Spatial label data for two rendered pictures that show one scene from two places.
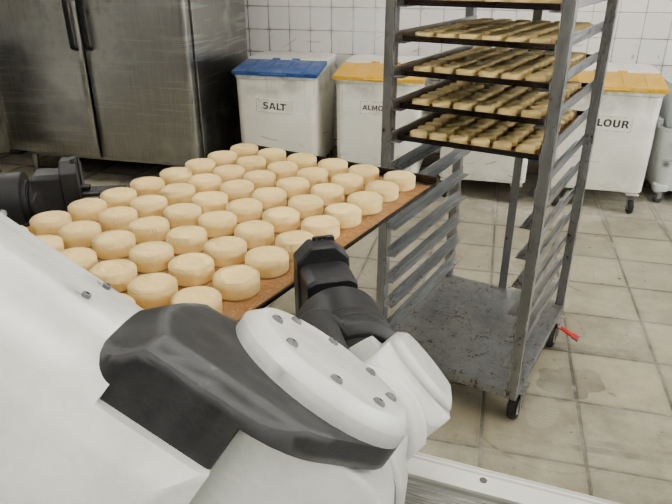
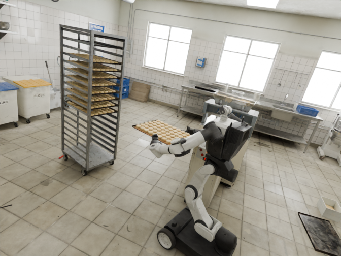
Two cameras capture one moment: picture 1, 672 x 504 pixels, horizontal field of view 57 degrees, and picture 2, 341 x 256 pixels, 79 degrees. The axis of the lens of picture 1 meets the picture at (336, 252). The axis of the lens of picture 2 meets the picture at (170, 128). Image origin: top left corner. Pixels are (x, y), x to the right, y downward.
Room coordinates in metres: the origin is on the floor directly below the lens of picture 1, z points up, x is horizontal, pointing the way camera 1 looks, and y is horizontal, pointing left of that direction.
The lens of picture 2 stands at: (0.68, 2.10, 1.82)
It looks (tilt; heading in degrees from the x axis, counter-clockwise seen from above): 21 degrees down; 272
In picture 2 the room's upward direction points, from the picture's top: 11 degrees clockwise
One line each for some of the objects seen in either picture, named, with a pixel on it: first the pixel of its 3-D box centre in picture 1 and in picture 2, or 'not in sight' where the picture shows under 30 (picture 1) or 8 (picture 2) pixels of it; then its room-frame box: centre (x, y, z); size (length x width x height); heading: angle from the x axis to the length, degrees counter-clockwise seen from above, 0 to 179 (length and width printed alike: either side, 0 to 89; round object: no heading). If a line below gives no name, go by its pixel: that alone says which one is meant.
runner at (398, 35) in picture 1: (444, 27); (77, 87); (2.00, -0.33, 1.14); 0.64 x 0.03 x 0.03; 149
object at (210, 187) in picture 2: not in sight; (209, 166); (0.18, -0.35, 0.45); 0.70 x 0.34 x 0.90; 70
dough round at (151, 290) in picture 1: (153, 291); not in sight; (0.56, 0.19, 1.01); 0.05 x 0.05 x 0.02
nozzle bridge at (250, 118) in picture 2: not in sight; (228, 118); (0.01, -0.82, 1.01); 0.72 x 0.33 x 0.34; 160
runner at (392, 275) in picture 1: (429, 242); (76, 140); (2.00, -0.33, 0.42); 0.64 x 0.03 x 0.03; 149
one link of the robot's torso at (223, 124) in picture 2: not in sight; (226, 137); (0.28, 0.47, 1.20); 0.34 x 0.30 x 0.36; 59
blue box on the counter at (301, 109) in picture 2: not in sight; (307, 110); (-2.27, -3.09, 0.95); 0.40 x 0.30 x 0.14; 168
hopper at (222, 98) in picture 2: not in sight; (233, 101); (0.01, -0.82, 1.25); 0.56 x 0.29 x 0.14; 160
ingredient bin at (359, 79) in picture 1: (384, 122); not in sight; (3.97, -0.31, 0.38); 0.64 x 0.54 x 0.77; 166
